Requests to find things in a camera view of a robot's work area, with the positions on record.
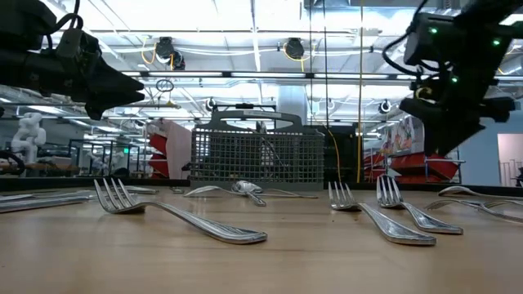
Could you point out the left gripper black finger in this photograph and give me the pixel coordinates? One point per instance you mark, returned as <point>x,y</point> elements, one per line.
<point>118,83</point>
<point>106,101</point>

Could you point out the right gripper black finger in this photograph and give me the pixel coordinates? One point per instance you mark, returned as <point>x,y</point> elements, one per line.
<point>463,130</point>
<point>439,134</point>

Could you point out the silver spoon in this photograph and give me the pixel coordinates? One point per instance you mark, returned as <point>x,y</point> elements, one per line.
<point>216,188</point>
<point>453,190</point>
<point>294,194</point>
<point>246,187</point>

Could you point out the silver fork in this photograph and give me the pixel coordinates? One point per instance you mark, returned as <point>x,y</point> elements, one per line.
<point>229,232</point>
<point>510,217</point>
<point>502,202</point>
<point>400,232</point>
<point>433,224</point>

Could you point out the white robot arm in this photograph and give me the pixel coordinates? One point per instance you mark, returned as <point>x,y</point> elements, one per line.
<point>30,134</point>

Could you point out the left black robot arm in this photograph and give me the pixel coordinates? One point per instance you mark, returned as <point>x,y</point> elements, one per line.
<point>16,69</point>

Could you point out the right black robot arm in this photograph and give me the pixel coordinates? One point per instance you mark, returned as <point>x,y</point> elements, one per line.
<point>482,49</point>

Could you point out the grey plastic silverware basket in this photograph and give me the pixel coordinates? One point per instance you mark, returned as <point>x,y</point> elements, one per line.
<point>257,186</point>

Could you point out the metal rack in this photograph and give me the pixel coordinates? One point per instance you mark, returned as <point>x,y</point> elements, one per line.
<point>449,161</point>

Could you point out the colourful poster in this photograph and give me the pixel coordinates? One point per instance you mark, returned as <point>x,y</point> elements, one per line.
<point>402,136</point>

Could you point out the red bin shelf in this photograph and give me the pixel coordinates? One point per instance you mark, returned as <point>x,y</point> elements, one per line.
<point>408,163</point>

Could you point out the long ceiling light strip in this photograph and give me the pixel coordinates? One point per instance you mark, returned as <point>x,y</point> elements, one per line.
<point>184,74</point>

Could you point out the red storage bins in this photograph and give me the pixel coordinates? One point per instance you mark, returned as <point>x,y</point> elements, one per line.
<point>159,145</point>

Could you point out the white board panel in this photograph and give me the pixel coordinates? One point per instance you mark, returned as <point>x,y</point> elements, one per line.
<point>180,151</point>

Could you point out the black power box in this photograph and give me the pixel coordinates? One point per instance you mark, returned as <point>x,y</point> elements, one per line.
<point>347,155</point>

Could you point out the white column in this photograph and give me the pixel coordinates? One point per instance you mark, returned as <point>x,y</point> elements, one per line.
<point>292,102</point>

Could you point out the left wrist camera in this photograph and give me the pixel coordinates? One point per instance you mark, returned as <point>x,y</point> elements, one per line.
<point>75,45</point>

